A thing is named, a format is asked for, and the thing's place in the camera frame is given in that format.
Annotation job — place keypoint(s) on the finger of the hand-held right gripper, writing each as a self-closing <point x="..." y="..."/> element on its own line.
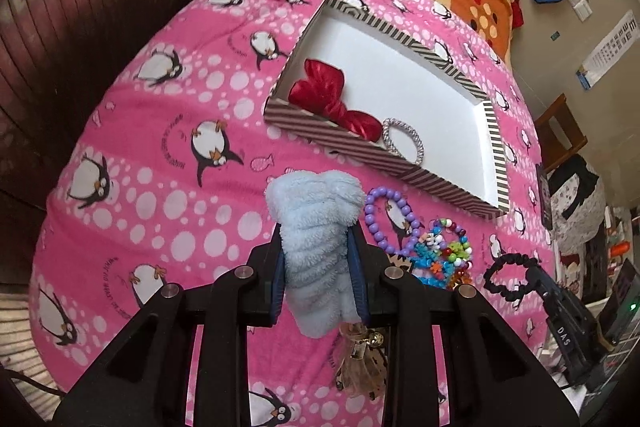
<point x="542" y="284"/>

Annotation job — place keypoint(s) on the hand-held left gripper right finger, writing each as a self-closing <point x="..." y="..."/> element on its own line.
<point x="361" y="289"/>

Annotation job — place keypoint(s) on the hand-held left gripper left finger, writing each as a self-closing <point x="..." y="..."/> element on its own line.
<point x="276" y="279"/>

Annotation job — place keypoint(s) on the wooden chair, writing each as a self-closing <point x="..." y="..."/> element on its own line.
<point x="560" y="132"/>

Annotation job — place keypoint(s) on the black scrunchie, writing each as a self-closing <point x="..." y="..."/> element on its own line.
<point x="505" y="294"/>

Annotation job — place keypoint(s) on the pink penguin blanket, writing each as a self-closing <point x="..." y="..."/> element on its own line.
<point x="165" y="187"/>

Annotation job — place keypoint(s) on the red bow hair clip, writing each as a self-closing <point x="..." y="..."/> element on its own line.
<point x="327" y="94"/>

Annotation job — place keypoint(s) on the light blue fluffy scrunchie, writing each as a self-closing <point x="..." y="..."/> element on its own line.
<point x="317" y="252"/>

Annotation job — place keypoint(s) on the white wall switch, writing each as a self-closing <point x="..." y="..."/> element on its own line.
<point x="580" y="2"/>

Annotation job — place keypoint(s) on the striped cardboard box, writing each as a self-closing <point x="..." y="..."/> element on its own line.
<point x="400" y="72"/>

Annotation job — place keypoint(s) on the white black garment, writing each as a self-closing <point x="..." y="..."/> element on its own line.
<point x="575" y="202"/>

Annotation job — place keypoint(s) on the wall calendar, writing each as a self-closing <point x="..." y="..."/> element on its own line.
<point x="607" y="52"/>

